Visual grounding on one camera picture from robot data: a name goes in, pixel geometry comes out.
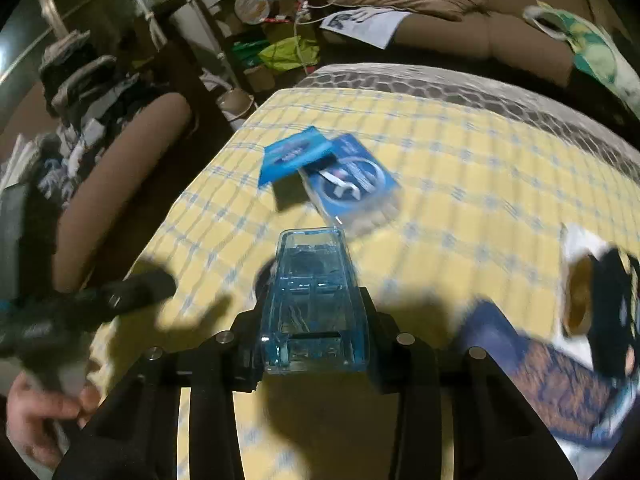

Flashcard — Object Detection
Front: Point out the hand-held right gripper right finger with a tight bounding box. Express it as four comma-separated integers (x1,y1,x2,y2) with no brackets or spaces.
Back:
356,284,591,480

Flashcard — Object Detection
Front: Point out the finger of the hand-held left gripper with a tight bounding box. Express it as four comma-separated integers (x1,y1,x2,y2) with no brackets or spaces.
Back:
100,266,178,321

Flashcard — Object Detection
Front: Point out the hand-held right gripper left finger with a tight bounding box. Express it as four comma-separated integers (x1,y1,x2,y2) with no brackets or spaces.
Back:
52,266,274,480

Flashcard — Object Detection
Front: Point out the blue clear plastic case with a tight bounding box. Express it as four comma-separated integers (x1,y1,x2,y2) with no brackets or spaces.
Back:
257,227,372,375

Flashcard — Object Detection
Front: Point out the clear floss pick box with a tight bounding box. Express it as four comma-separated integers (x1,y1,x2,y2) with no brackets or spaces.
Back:
257,126,402,238

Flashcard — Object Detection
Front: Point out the person's left hand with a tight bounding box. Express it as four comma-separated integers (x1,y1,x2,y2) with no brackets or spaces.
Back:
6,375,103,471

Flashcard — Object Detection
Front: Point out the brown padded chair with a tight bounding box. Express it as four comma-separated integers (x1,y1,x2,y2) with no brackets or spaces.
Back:
50,92,201,291

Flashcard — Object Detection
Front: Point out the navy printed banner cloth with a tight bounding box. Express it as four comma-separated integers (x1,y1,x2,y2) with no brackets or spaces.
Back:
460,300,636,448

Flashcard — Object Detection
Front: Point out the yellow checked tablecloth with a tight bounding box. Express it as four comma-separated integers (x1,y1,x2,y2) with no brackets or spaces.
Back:
90,87,640,480

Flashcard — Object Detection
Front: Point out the white brown round item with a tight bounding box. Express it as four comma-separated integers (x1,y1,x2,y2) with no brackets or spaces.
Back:
560,222,608,341

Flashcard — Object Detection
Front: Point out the beige round pot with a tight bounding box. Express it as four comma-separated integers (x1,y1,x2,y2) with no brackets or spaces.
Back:
215,87,258,121

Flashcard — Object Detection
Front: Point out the striped clothes pile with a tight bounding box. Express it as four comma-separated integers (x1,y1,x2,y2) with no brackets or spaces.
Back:
37,30,146,126

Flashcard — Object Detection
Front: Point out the black patched sock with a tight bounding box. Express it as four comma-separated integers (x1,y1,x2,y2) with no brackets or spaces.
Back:
587,247,640,386

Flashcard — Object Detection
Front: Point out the dark wooden chair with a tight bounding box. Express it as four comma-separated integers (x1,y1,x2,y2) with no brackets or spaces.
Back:
135,0,236,126

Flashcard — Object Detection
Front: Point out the green plastic bag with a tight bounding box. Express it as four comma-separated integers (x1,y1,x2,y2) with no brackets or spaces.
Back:
232,35,321,73

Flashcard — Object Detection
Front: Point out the round tin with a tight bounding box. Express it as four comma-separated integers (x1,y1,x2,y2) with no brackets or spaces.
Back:
234,0,273,25

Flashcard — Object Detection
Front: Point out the brown sofa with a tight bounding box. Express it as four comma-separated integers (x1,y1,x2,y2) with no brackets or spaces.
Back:
320,0,626,91

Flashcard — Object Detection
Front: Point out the printed paper sheet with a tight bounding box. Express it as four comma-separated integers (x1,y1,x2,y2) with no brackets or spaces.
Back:
320,6,408,50

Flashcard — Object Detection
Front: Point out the green floral bag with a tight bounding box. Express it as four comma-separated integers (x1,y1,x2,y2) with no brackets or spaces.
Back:
522,2,640,121

